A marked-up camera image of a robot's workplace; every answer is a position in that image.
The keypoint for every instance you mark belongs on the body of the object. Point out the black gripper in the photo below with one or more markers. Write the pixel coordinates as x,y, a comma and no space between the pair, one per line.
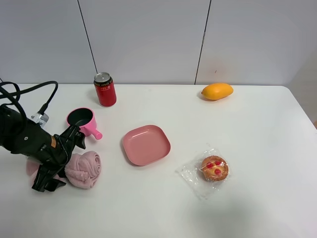
55,151

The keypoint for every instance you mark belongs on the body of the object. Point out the pink towel black band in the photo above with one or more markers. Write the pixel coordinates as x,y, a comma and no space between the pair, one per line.
81,171

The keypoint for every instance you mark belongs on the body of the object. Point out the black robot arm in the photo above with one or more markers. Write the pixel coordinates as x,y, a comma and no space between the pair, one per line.
20,135

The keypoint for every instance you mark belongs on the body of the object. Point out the red soda can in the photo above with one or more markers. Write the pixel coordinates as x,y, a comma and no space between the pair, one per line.
105,89

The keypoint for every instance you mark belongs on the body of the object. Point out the pink square plate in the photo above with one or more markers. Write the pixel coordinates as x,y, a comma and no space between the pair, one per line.
145,145

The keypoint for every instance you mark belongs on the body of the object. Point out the fruit tart in plastic wrap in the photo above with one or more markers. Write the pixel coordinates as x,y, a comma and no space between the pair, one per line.
205,173

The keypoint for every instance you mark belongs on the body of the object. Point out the yellow mango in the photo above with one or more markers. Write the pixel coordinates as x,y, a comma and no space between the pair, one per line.
217,91

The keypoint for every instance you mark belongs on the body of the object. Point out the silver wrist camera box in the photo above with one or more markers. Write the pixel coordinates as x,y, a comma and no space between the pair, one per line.
40,119

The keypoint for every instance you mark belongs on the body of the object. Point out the pink saucepan with handle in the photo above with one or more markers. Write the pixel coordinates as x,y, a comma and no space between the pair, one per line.
84,118

